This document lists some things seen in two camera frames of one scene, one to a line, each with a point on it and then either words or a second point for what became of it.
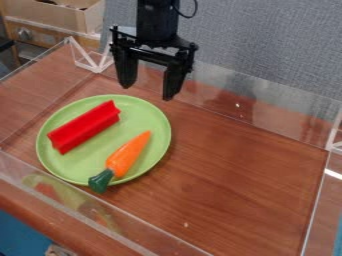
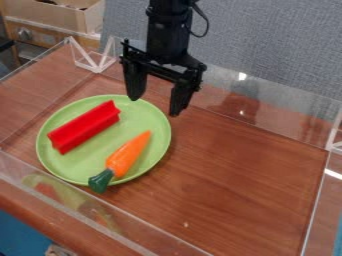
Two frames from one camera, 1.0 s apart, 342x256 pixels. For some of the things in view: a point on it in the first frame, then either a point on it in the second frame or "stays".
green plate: [77, 164] stays
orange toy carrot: [117, 159] stays
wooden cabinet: [21, 31] stays
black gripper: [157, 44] -> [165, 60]
